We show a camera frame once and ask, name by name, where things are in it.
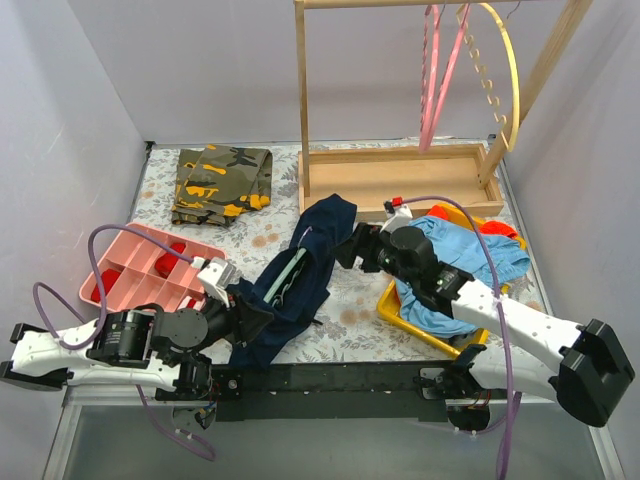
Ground green hanger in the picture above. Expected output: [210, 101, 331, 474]
[263, 226, 313, 309]

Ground navy blue shorts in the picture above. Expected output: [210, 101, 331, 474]
[228, 194, 357, 369]

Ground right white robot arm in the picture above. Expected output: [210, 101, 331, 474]
[334, 223, 635, 427]

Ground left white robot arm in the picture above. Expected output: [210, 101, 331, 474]
[1, 295, 274, 401]

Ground light blue shorts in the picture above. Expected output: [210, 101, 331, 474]
[396, 216, 531, 339]

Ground pink hanger right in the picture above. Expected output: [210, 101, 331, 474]
[418, 3, 474, 154]

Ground pink hanger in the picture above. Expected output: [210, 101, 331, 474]
[419, 5, 442, 153]
[418, 3, 474, 154]

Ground camouflage shorts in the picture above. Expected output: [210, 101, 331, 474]
[171, 144, 273, 227]

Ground yellow hanger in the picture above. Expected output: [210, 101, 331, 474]
[456, 2, 521, 152]

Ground pink hanger left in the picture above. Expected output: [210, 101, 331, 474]
[419, 5, 442, 153]

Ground red white cloth in tray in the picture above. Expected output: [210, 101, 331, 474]
[179, 296, 205, 311]

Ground yellow plastic tray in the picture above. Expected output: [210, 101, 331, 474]
[375, 203, 527, 359]

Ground red cloth in tray rear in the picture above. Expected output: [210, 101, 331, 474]
[154, 242, 186, 279]

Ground floral table mat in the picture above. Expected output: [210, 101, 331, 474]
[131, 145, 447, 364]

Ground pink divided organizer tray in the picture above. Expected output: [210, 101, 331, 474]
[79, 223, 226, 312]

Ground wooden clothes rack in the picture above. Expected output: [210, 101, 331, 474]
[294, 0, 592, 221]

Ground orange garment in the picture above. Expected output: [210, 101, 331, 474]
[426, 203, 520, 241]

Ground red cloth in tray front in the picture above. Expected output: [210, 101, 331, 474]
[91, 268, 121, 302]

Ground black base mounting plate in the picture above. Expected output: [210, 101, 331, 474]
[154, 360, 511, 426]

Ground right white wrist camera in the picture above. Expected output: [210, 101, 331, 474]
[382, 197, 413, 232]

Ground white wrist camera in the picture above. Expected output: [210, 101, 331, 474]
[190, 256, 236, 301]
[382, 197, 413, 232]

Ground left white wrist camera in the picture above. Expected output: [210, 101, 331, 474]
[190, 256, 236, 301]

